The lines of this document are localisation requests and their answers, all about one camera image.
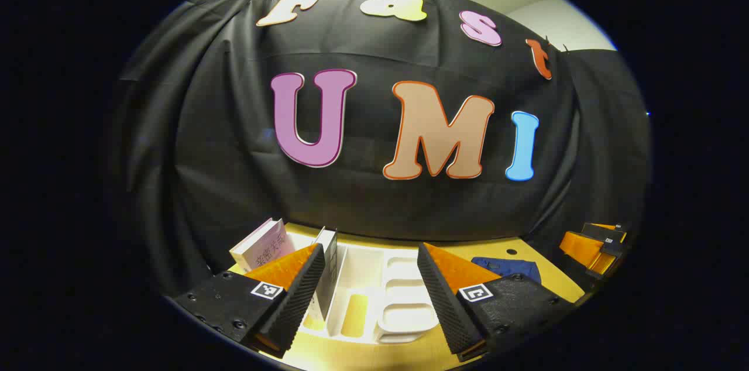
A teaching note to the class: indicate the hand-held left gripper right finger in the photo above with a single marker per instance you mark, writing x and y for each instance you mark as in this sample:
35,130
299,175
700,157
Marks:
445,301

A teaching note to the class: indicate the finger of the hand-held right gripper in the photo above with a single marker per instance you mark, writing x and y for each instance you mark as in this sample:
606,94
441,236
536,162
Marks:
608,232
579,248

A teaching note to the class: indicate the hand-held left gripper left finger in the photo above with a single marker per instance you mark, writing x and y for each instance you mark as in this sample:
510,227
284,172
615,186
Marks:
295,301

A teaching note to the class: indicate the black portrait cover book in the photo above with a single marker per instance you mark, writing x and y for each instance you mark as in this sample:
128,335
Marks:
327,277

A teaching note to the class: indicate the white plastic bookshelf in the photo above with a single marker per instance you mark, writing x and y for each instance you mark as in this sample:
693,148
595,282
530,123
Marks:
404,312

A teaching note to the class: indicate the pink book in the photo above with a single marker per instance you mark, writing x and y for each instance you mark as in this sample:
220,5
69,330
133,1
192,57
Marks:
263,248

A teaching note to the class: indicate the blue schoolbag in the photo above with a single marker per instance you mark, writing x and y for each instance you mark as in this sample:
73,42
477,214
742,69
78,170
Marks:
515,270

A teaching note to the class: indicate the black backdrop cloth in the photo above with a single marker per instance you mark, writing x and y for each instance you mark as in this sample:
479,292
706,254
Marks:
234,184

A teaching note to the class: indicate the small metal clip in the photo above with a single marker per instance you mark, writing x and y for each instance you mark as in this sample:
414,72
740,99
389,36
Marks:
556,45

